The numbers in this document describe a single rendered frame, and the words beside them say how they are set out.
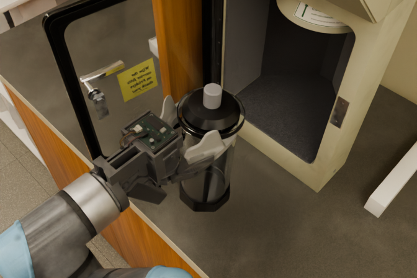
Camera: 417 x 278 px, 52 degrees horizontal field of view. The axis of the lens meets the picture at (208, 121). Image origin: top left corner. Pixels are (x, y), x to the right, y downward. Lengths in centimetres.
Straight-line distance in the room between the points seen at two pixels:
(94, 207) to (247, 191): 47
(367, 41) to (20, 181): 187
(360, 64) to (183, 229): 48
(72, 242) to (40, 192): 164
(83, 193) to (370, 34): 45
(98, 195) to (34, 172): 171
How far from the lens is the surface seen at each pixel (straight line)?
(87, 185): 57
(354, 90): 73
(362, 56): 69
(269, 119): 98
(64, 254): 56
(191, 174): 62
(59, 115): 115
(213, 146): 63
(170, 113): 68
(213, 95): 63
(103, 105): 80
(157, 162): 57
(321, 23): 74
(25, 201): 219
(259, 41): 99
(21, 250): 55
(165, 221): 92
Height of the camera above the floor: 176
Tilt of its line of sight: 50 degrees down
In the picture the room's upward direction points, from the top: straight up
